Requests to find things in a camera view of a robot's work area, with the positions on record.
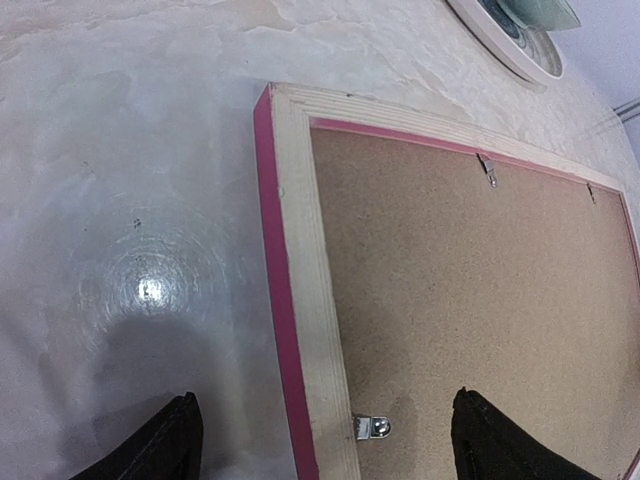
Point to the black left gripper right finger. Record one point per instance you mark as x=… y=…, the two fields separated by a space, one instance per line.
x=489 y=445

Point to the brown backing board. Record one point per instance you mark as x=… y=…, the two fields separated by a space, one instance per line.
x=526 y=292

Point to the wooden picture frame red edge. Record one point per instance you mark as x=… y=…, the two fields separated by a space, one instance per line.
x=305 y=321

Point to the right aluminium corner post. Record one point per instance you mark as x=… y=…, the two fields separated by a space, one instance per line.
x=628 y=111

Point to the white plate green rings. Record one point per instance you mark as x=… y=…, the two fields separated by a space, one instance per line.
x=515 y=45

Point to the green ceramic bowl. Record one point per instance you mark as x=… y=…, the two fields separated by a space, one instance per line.
x=546 y=15

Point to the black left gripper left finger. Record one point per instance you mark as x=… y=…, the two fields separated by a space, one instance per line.
x=168 y=446

